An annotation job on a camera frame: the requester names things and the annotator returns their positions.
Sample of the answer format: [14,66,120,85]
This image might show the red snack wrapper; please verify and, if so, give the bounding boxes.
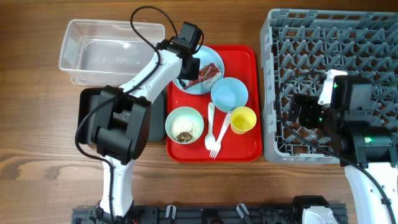
[183,63,221,90]

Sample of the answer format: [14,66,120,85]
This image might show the green bowl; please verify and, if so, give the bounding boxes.
[165,106,204,144]

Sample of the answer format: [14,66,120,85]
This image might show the light blue bowl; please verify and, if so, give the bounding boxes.
[211,77,249,113]

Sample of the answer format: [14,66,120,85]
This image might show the white rice pile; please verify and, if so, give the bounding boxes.
[170,116,201,143]

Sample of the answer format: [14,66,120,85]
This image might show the yellow plastic cup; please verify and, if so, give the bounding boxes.
[231,106,257,134]

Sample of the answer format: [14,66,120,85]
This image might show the brown food chunk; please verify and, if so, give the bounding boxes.
[177,132,193,142]

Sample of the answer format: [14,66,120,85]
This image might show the white tissue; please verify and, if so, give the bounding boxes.
[202,72,222,90]

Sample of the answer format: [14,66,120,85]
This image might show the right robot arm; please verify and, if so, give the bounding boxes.
[289,93,397,223]

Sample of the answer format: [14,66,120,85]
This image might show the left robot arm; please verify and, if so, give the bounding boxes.
[91,49,200,223]

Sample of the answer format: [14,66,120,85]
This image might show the grey dishwasher rack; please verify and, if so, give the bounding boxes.
[260,9,397,164]

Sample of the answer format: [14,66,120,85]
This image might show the light blue plate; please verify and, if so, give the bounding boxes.
[172,46,224,95]

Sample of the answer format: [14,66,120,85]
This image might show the red serving tray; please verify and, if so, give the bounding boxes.
[166,45,263,163]

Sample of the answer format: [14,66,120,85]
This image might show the white plastic spoon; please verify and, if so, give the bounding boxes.
[205,102,215,151]

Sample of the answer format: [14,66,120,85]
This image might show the white plastic fork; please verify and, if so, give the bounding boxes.
[210,113,231,159]

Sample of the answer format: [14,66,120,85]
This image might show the clear plastic bin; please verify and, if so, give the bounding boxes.
[58,19,154,86]

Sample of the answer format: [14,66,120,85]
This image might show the black plastic tray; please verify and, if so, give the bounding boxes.
[78,88,166,147]

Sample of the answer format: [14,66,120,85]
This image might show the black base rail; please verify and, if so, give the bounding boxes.
[71,203,348,224]

